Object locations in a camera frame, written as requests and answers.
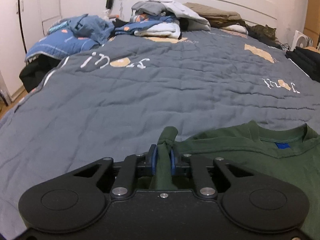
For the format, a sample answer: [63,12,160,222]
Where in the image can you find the grey printed quilt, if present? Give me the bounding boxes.
[0,27,320,230]

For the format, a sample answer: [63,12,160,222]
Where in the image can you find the white bed headboard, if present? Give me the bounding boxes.
[133,0,278,28]

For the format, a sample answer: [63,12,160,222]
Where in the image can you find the black hanging garment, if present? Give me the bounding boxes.
[19,54,63,93]

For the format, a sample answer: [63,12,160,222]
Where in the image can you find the white fan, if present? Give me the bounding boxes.
[291,30,315,50]

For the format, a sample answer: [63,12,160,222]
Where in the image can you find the white folded cloth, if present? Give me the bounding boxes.
[133,22,182,41]

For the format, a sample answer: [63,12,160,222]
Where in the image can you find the white wardrobe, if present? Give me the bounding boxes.
[0,0,62,98]

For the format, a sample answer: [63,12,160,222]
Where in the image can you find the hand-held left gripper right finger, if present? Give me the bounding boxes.
[171,147,272,199]

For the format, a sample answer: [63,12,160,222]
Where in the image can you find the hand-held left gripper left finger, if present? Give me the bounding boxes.
[72,145,157,199]

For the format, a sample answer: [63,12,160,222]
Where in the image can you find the grey sweatshirt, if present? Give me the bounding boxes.
[131,1,167,16]

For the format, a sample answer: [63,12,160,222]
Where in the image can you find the light grey hoodie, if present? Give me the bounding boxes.
[149,0,211,32]

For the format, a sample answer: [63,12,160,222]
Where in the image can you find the dark green t-shirt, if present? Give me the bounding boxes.
[149,120,320,240]

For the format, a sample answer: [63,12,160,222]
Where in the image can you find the blue printed quilt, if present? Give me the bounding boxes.
[24,29,103,65]

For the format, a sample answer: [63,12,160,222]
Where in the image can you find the blue orange-printed cloth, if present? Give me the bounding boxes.
[113,15,181,35]

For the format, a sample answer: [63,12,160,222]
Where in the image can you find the stack of black folded clothes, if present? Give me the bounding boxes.
[286,46,320,81]

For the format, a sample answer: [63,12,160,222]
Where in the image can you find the brown folded clothes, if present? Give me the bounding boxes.
[183,2,243,28]

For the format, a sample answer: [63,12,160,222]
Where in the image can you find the tabby cat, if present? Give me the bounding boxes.
[249,24,277,43]

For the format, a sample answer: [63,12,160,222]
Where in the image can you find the black metal clothes rack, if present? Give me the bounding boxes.
[16,0,28,55]

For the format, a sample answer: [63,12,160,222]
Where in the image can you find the cream cloth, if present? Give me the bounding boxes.
[219,23,250,35]

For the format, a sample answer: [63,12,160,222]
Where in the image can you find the tall cardboard box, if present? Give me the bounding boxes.
[302,0,320,48]

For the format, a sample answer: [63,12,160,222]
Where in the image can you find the teal patterned cloth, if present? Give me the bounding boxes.
[48,21,71,34]

